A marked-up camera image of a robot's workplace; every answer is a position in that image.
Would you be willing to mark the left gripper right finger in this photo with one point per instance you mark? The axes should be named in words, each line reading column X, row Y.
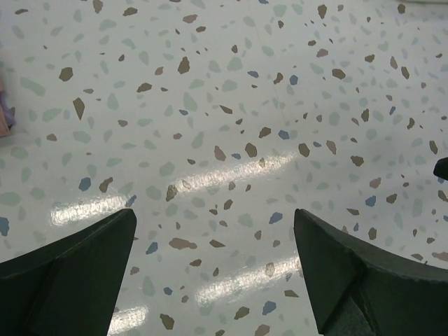
column 356, row 288

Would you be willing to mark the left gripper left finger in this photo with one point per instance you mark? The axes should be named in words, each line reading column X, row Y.
column 68, row 287

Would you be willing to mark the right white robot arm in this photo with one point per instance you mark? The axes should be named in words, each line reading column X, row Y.
column 441, row 169

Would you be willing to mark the folded pink t shirt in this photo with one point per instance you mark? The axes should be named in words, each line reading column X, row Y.
column 7, row 115

